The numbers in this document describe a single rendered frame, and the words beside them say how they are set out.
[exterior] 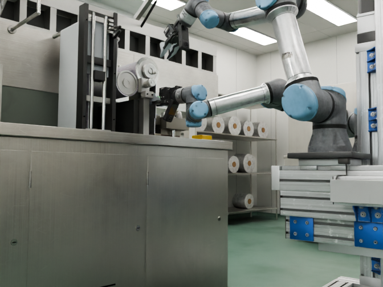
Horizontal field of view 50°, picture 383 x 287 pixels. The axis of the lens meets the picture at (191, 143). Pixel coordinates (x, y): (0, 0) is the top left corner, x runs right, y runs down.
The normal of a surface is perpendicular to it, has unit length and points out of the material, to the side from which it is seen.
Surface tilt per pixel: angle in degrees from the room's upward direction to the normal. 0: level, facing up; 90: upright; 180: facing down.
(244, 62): 90
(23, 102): 90
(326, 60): 90
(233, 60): 90
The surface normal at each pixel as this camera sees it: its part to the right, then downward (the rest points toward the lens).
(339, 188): -0.62, -0.06
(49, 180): 0.70, -0.04
